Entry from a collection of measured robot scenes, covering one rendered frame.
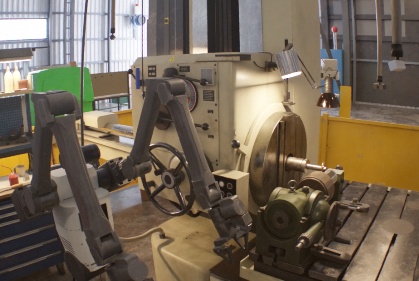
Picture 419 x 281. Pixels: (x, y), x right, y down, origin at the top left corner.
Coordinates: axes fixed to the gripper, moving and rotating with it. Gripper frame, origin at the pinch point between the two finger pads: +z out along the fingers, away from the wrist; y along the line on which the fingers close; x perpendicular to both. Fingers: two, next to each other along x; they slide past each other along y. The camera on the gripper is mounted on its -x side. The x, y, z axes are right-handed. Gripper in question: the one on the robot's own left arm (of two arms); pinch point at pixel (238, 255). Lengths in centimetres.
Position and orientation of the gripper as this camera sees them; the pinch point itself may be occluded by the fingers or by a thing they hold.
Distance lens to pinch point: 119.1
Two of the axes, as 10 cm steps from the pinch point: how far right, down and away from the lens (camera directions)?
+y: 5.7, -1.6, 8.0
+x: -7.0, 4.1, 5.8
